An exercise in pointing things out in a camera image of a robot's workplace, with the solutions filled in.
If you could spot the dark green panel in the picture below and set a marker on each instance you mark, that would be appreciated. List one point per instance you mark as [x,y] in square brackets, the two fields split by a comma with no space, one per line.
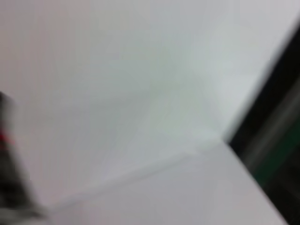
[276,140]

